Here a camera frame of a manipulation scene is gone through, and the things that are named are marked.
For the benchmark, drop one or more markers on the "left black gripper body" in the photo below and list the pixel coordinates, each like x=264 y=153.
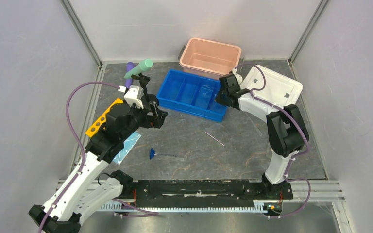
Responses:
x=143 y=119

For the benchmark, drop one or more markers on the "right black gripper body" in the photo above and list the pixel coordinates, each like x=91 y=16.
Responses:
x=221 y=97

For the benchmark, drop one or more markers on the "blue funnel with stem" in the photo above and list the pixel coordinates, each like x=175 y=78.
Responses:
x=154 y=154

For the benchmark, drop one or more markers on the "yellow test tube rack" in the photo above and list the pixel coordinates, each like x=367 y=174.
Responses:
x=94 y=128

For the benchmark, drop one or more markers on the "clear plastic pipette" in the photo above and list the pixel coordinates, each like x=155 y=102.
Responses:
x=254 y=125

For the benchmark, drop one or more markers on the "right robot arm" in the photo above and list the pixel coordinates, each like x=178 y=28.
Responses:
x=287 y=133

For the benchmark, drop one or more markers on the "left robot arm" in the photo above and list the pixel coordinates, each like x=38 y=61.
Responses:
x=68 y=209

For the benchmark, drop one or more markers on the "blue face mask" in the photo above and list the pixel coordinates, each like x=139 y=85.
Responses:
x=128 y=145

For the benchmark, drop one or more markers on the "pink plastic bin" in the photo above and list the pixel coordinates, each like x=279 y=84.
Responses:
x=209 y=58

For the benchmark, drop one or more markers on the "blue divided plastic tray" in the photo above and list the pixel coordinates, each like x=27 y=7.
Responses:
x=191 y=94

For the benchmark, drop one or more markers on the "white plastic lid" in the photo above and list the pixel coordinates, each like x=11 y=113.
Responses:
x=272 y=87

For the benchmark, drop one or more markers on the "green foam cylinder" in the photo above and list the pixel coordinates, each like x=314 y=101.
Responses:
x=143 y=66

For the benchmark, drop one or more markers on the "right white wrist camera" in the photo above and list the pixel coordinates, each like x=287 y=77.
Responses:
x=238 y=77

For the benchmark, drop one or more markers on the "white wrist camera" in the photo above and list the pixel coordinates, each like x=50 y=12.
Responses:
x=132 y=95
x=238 y=77

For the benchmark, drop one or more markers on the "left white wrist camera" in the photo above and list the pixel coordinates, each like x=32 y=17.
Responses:
x=132 y=95

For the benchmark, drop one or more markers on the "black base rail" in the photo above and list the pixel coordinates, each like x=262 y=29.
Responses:
x=203 y=193

